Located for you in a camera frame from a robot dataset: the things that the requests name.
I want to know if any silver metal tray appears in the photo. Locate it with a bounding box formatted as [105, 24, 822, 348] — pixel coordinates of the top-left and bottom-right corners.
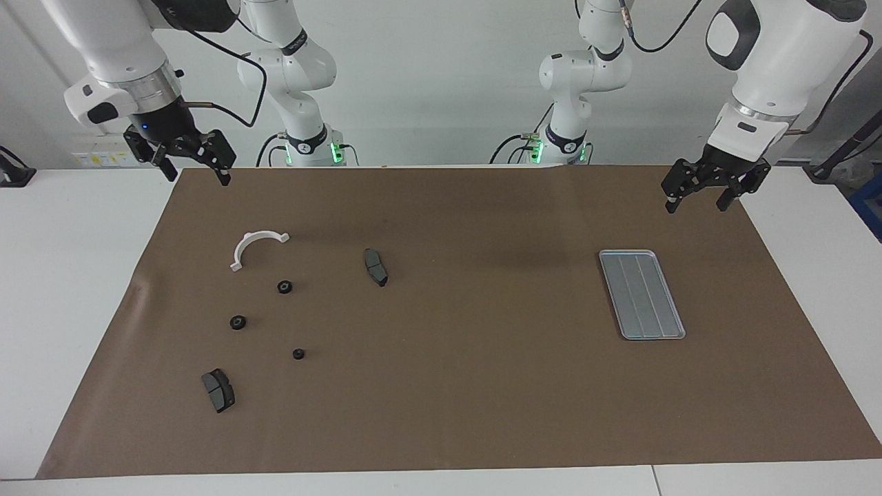
[598, 249, 686, 341]

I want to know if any black stand pole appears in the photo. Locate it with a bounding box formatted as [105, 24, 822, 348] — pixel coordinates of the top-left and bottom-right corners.
[805, 110, 882, 184]

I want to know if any blue crate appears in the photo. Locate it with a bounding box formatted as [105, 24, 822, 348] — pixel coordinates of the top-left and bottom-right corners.
[849, 172, 882, 243]

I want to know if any dark grey slanted panel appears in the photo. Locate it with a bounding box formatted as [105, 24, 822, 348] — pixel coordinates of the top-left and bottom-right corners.
[779, 48, 882, 166]

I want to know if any black clamp base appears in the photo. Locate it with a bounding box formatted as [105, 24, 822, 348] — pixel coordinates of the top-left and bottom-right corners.
[0, 146, 37, 188]

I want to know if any long grey brake pad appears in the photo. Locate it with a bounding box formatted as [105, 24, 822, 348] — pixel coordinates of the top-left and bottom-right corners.
[363, 248, 389, 288]

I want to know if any short grey brake pad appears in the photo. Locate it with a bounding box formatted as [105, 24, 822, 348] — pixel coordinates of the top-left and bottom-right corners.
[201, 369, 236, 414]

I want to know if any brown table mat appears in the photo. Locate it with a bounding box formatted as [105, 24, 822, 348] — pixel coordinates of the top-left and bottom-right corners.
[36, 164, 882, 480]

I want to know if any black base cable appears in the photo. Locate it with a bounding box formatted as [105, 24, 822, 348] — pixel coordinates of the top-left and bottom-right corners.
[256, 133, 285, 167]
[489, 133, 545, 165]

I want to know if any white wall socket box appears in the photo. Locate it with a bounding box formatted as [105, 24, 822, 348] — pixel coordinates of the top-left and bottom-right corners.
[71, 133, 147, 169]

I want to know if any white curved plastic bracket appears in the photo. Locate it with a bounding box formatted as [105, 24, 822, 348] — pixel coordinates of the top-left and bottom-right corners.
[229, 231, 291, 272]

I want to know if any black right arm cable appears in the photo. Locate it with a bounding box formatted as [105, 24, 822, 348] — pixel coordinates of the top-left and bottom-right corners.
[183, 28, 268, 129]

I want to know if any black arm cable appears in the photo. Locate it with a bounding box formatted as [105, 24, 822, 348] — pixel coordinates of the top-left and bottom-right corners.
[620, 0, 868, 135]
[183, 28, 268, 129]

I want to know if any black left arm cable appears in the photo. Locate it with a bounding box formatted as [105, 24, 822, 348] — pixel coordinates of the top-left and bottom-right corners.
[620, 0, 868, 135]

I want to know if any white wall conduit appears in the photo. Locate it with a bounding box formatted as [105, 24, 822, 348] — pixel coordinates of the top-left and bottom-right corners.
[8, 0, 70, 87]

